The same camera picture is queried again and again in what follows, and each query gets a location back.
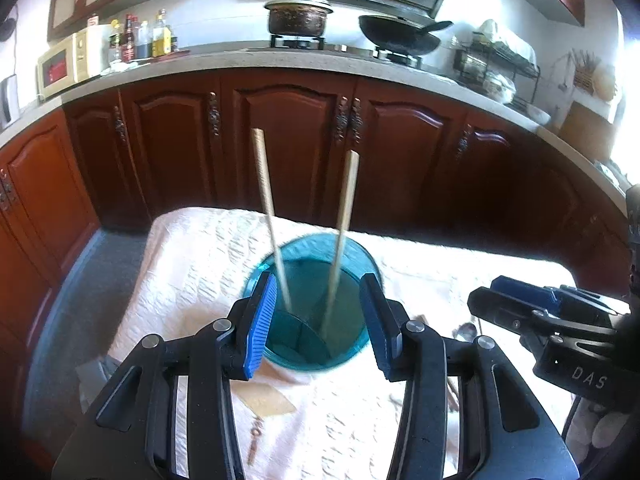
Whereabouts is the dark metal spoon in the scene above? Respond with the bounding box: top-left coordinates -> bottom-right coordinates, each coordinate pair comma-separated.
452,322 -> 478,342

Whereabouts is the teal rimmed white utensil holder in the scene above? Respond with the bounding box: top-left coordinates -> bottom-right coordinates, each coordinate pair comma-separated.
264,233 -> 383,372

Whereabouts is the light wooden chopstick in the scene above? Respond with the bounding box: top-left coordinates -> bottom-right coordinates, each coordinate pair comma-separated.
320,151 -> 359,339
252,128 -> 292,312

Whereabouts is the white quilted table cloth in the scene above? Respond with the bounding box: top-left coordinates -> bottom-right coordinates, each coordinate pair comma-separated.
108,208 -> 573,479

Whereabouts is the wooden cutting board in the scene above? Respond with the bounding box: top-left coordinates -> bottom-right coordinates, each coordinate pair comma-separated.
559,101 -> 615,162

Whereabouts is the floral ceramic bowl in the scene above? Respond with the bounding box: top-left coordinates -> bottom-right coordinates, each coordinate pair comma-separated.
483,70 -> 516,104

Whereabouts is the black dish drying rack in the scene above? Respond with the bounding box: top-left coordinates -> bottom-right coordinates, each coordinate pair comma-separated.
452,34 -> 540,110

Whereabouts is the black wok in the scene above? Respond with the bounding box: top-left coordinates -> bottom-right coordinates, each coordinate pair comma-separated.
358,15 -> 452,56

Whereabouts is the gas stove top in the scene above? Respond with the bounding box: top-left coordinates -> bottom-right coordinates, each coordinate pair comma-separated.
250,35 -> 422,70

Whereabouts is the dark sauce bottle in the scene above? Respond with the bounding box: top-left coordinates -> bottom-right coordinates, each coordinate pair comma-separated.
122,14 -> 136,63

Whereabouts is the yellow oil bottle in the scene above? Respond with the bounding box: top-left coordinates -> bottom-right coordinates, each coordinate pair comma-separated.
152,9 -> 171,58

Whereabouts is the brown lidded cooking pot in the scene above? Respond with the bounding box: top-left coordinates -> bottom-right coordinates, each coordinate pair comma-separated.
264,0 -> 333,38

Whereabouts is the cream microwave oven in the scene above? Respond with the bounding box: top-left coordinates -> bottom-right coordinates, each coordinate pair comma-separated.
37,25 -> 111,100

